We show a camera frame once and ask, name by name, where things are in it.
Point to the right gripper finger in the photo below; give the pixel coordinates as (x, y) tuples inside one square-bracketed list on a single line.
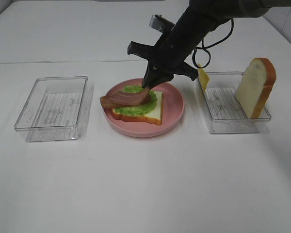
[(157, 79), (150, 69)]

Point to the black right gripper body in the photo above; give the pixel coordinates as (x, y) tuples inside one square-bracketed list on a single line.
[(165, 56)]

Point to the green lettuce leaf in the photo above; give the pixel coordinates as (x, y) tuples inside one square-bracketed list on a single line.
[(143, 109)]

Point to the bacon strip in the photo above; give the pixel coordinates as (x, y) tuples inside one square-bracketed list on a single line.
[(131, 95), (106, 102)]

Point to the bread slice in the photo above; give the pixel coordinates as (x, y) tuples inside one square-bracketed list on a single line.
[(255, 87), (154, 117)]

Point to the yellow cheese slice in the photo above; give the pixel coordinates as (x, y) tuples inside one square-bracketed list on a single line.
[(203, 79)]

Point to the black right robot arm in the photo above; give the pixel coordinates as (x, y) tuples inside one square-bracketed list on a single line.
[(204, 16)]

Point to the pink round plate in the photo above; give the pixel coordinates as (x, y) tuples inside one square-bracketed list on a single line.
[(172, 110)]

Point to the right clear plastic tray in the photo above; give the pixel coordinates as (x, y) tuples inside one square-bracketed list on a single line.
[(222, 111)]

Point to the clear plastic tray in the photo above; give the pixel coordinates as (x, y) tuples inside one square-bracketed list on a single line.
[(222, 111), (56, 109)]

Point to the left clear plastic tray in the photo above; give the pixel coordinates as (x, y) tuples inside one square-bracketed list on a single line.
[(56, 109)]

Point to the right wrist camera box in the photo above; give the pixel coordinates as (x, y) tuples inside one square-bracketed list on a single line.
[(160, 24)]

